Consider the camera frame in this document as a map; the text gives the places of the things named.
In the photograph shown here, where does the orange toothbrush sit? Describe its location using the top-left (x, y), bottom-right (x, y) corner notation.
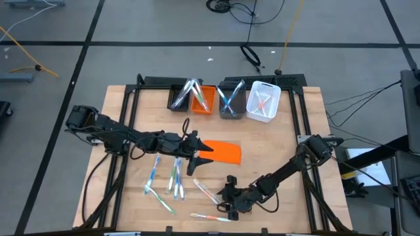
top-left (190, 212), bottom-right (230, 223)
top-left (192, 178), bottom-right (224, 206)
top-left (255, 91), bottom-right (267, 117)
top-left (252, 94), bottom-right (275, 112)

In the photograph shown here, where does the white floor cable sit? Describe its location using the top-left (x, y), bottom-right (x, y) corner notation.
top-left (0, 0), bottom-right (59, 42)

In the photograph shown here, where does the black wheeled object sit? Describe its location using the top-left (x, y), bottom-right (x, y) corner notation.
top-left (0, 100), bottom-right (14, 119)

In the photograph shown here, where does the black power cable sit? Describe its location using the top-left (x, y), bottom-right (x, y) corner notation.
top-left (327, 151), bottom-right (420, 217)
top-left (324, 79), bottom-right (402, 128)

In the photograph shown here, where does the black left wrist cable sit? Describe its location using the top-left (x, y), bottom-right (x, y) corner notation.
top-left (129, 117), bottom-right (192, 161)

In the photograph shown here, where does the grey desk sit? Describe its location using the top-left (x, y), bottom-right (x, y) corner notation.
top-left (392, 150), bottom-right (420, 236)

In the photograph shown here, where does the white perforated basket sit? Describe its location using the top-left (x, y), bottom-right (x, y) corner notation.
top-left (245, 81), bottom-right (282, 124)

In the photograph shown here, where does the black plastic basket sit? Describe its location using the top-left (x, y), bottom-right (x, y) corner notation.
top-left (167, 84), bottom-right (194, 112)

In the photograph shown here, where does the black glove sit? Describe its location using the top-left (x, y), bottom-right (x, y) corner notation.
top-left (343, 179), bottom-right (370, 199)

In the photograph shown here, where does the yellow floor cable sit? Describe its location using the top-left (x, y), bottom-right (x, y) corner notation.
top-left (0, 26), bottom-right (60, 79)

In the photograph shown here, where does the purple toothbrush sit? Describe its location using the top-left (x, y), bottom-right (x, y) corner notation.
top-left (175, 79), bottom-right (197, 111)
top-left (177, 158), bottom-right (185, 201)
top-left (170, 78), bottom-right (193, 110)

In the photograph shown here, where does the grey plastic bin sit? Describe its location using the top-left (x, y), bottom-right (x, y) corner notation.
top-left (219, 81), bottom-right (247, 119)

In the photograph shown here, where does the green toothbrush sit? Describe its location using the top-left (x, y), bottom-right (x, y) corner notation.
top-left (196, 79), bottom-right (211, 111)
top-left (192, 78), bottom-right (207, 111)
top-left (166, 151), bottom-right (179, 194)
top-left (144, 184), bottom-right (177, 216)

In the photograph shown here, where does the black arm base cable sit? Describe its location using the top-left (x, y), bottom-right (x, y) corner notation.
top-left (81, 152), bottom-right (112, 226)

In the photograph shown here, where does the black keyboard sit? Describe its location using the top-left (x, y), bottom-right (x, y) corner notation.
top-left (400, 174), bottom-right (420, 210)

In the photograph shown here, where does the black floor cable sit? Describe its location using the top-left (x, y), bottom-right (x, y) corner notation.
top-left (228, 0), bottom-right (286, 26)

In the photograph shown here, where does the orange plastic basket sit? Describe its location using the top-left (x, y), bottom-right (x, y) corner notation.
top-left (191, 85), bottom-right (217, 115)

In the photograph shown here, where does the orange hanging cable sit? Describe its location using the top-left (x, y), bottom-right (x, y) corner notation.
top-left (274, 0), bottom-right (305, 76)

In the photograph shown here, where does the black perforated plate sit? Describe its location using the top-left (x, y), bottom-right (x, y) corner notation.
top-left (224, 73), bottom-right (308, 89)

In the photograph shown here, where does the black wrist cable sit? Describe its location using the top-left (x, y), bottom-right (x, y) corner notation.
top-left (129, 117), bottom-right (192, 161)
top-left (254, 189), bottom-right (280, 214)

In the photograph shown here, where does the black diagonal bar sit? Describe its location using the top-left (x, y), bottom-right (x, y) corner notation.
top-left (337, 134), bottom-right (411, 175)

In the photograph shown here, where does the white box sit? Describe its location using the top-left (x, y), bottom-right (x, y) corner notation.
top-left (344, 147), bottom-right (392, 187)

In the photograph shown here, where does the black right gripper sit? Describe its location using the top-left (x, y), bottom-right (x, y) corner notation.
top-left (216, 175), bottom-right (267, 222)

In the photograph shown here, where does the black flat plate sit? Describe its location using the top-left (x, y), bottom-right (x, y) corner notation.
top-left (143, 75), bottom-right (204, 87)

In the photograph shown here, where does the black cable coil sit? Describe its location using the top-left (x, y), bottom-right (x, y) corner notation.
top-left (205, 0), bottom-right (232, 14)
top-left (239, 0), bottom-right (263, 75)

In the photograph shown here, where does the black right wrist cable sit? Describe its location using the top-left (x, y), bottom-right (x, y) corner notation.
top-left (254, 189), bottom-right (280, 214)

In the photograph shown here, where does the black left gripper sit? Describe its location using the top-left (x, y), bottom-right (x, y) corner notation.
top-left (154, 129), bottom-right (215, 177)

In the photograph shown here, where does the grey-blue furniture leg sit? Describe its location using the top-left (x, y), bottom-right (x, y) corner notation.
top-left (0, 72), bottom-right (35, 83)

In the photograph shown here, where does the grey cabinet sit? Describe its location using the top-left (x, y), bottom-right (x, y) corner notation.
top-left (399, 68), bottom-right (420, 155)

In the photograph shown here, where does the blue toothbrush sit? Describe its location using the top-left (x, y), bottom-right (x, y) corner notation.
top-left (224, 79), bottom-right (246, 115)
top-left (173, 157), bottom-right (181, 200)
top-left (143, 155), bottom-right (162, 195)
top-left (216, 85), bottom-right (236, 116)

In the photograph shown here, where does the orange flat mat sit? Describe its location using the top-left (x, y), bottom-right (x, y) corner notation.
top-left (198, 140), bottom-right (243, 166)

